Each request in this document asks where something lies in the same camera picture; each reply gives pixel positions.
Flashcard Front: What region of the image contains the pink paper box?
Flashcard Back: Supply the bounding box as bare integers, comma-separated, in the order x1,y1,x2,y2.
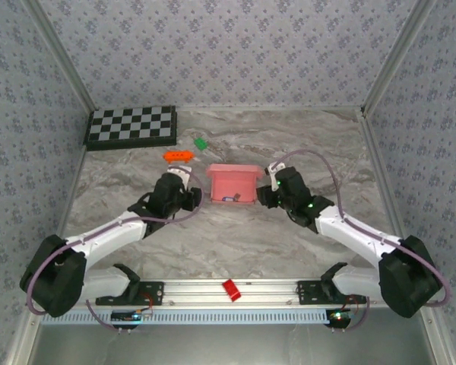
206,163,263,206

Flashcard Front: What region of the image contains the orange plastic toy piece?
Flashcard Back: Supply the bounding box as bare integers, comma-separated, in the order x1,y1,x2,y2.
163,150,195,165

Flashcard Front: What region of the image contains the black and white checkerboard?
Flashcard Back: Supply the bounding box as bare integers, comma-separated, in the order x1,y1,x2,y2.
82,105,178,152

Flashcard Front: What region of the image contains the red block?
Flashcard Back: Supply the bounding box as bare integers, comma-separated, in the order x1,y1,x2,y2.
221,279,242,303

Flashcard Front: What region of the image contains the left circuit board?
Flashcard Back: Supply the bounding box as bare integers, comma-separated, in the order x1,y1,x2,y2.
110,309,144,324

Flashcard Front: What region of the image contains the circuit board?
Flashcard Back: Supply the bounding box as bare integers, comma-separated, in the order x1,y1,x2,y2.
110,309,144,324
326,309,353,327

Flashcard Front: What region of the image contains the right circuit board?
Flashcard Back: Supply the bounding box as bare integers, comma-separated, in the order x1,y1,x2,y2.
326,309,353,327

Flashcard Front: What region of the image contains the grey metal panel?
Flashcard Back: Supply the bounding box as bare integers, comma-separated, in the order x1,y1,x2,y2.
28,322,442,365

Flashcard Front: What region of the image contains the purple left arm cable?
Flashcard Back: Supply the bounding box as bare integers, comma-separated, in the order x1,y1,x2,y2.
25,167,205,334

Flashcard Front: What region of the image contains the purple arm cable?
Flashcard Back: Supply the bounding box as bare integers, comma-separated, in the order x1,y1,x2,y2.
25,167,205,334
269,149,453,334

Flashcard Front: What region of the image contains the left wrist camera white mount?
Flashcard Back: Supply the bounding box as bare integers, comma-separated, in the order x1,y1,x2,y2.
151,165,194,202

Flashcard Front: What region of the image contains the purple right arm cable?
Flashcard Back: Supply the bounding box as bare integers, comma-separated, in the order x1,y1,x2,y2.
269,149,453,334

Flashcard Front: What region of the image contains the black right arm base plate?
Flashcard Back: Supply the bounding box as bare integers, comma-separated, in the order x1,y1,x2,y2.
296,280,367,305

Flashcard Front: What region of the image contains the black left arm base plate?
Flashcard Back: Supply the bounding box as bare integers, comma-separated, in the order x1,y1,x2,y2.
95,281,165,306

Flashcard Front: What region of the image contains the aluminium back rail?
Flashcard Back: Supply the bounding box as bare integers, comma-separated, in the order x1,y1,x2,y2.
174,105,366,113

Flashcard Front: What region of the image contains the aluminium front rail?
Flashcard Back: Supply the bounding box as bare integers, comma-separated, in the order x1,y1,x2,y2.
25,277,440,308

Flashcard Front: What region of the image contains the slotted grey cable duct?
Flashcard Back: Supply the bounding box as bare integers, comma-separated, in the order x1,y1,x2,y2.
40,308,330,325

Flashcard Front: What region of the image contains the aluminium frame post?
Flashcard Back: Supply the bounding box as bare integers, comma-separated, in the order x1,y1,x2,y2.
363,0,438,113

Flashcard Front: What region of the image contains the aluminium frame bar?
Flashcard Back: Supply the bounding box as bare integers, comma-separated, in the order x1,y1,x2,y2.
421,307,456,365
3,313,43,365

